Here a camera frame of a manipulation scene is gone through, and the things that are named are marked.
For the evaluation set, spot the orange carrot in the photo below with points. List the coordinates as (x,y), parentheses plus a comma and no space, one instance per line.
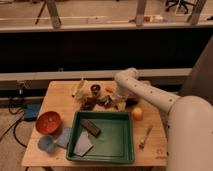
(110,89)

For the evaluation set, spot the blue power box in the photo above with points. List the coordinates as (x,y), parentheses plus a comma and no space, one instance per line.
(31,111)

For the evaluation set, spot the small dark metal cup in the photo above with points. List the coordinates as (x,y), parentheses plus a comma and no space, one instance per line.
(95,89)

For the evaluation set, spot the orange plastic bowl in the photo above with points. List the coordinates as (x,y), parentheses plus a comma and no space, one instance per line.
(49,123)

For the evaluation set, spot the dark brown toy item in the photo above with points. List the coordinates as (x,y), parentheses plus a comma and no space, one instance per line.
(89,103)

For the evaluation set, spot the orange round fruit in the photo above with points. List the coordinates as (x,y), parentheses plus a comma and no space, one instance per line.
(137,113)

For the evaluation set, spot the light blue cloth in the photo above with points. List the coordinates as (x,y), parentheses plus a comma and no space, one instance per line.
(62,139)

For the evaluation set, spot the purple plastic bowl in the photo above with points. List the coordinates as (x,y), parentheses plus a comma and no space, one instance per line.
(132,99)

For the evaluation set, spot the green plastic tray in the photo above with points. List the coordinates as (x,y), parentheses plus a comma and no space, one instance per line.
(114,144)

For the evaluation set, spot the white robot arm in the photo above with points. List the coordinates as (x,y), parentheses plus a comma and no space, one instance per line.
(190,121)

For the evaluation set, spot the office chair base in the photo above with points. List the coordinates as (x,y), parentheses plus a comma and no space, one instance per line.
(179,3)

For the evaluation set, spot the dark brown rectangular block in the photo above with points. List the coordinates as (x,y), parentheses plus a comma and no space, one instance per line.
(90,127)

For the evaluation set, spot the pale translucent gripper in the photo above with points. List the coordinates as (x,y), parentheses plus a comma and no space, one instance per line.
(121,105)

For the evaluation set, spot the blue plastic cup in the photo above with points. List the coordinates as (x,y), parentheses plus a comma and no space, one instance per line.
(46,143)

